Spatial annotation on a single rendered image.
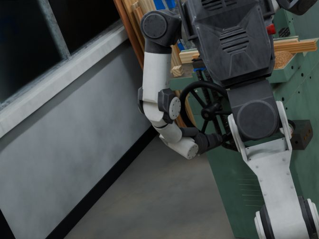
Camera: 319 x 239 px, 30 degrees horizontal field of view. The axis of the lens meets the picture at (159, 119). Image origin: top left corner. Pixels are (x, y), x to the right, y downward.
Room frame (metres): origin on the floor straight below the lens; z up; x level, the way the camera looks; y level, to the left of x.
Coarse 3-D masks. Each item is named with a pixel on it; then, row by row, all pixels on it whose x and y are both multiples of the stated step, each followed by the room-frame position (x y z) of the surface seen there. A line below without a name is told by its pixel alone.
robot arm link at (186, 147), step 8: (184, 128) 2.02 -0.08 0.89; (192, 128) 2.05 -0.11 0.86; (184, 136) 2.02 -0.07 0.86; (192, 136) 2.06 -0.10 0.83; (168, 144) 2.04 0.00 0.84; (176, 144) 2.01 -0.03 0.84; (184, 144) 1.99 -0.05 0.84; (192, 144) 1.98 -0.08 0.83; (200, 144) 2.05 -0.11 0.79; (184, 152) 1.98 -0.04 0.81; (192, 152) 1.99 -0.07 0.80
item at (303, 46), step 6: (294, 42) 2.35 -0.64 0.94; (300, 42) 2.32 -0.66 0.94; (306, 42) 2.30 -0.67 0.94; (312, 42) 2.28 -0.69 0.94; (276, 48) 2.38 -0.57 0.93; (282, 48) 2.36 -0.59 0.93; (288, 48) 2.35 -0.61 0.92; (294, 48) 2.33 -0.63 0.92; (300, 48) 2.31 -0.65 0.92; (306, 48) 2.30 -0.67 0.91; (312, 48) 2.28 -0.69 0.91; (198, 54) 2.65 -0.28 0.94
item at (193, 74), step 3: (192, 72) 2.38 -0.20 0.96; (195, 72) 2.37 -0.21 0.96; (192, 75) 2.37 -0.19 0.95; (195, 75) 2.37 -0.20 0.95; (204, 75) 2.34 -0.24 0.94; (195, 78) 2.37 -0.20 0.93; (204, 78) 2.34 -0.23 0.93; (195, 81) 2.37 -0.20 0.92; (213, 81) 2.31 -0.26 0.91; (198, 90) 2.37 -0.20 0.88; (201, 90) 2.36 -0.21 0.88; (207, 90) 2.34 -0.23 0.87
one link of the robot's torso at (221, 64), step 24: (192, 0) 1.73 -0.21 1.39; (216, 0) 1.96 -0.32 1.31; (240, 0) 1.69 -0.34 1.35; (264, 0) 1.77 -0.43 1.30; (192, 24) 1.82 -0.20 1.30; (216, 24) 1.69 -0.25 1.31; (240, 24) 1.67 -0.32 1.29; (264, 24) 1.66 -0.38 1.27; (216, 48) 1.68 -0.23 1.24; (240, 48) 1.91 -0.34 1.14; (264, 48) 1.65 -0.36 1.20; (216, 72) 1.67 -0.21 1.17; (240, 72) 1.66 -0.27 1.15; (264, 72) 1.70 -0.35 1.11
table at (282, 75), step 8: (296, 56) 2.31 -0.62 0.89; (184, 64) 2.70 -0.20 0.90; (192, 64) 2.66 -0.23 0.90; (288, 64) 2.25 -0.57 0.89; (296, 64) 2.30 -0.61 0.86; (184, 72) 2.59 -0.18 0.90; (272, 72) 2.24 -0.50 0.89; (280, 72) 2.22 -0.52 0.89; (288, 72) 2.23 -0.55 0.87; (176, 80) 2.55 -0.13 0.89; (184, 80) 2.52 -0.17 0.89; (192, 80) 2.50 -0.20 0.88; (272, 80) 2.25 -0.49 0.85; (280, 80) 2.23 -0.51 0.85; (176, 88) 2.56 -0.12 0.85; (200, 96) 2.37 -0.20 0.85
